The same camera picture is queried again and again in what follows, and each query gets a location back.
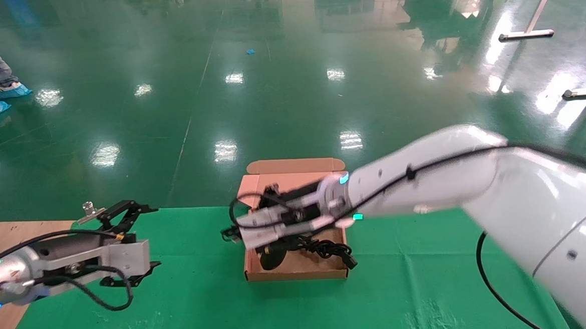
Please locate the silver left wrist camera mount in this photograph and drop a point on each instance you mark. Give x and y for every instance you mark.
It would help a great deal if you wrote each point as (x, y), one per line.
(127, 256)

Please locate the open flat cardboard box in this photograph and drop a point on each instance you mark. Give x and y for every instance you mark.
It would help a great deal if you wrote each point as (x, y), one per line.
(293, 167)

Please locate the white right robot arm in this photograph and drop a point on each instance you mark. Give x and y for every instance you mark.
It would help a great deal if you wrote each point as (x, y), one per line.
(525, 197)

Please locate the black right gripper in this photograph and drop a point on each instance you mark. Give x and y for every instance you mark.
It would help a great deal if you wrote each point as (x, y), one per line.
(304, 194)

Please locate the silver binder clip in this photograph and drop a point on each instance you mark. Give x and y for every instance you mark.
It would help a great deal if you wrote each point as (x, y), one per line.
(89, 211)

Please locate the white metal table leg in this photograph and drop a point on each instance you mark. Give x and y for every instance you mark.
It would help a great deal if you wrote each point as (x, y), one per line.
(585, 92)
(527, 34)

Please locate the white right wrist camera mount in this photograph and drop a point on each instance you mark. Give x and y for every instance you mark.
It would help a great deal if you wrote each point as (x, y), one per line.
(271, 226)

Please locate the green table cloth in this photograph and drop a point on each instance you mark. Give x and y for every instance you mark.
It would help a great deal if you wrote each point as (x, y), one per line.
(180, 316)

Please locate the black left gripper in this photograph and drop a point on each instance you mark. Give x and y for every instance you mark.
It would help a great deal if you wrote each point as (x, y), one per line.
(71, 246)

